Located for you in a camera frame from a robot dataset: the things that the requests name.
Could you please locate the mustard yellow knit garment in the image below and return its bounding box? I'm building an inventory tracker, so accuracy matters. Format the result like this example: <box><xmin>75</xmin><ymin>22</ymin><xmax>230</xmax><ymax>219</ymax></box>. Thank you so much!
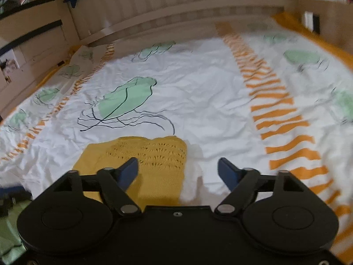
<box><xmin>73</xmin><ymin>136</ymin><xmax>187</xmax><ymax>209</ymax></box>

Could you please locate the white leaf print bedsheet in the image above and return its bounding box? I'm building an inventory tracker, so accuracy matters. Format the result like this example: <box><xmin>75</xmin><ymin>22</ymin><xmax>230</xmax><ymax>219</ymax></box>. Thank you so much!
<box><xmin>1</xmin><ymin>13</ymin><xmax>352</xmax><ymax>264</ymax></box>

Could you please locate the orange mattress cover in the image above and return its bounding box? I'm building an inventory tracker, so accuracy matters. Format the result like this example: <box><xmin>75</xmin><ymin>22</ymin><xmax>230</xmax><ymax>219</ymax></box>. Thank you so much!
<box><xmin>271</xmin><ymin>11</ymin><xmax>353</xmax><ymax>71</ymax></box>

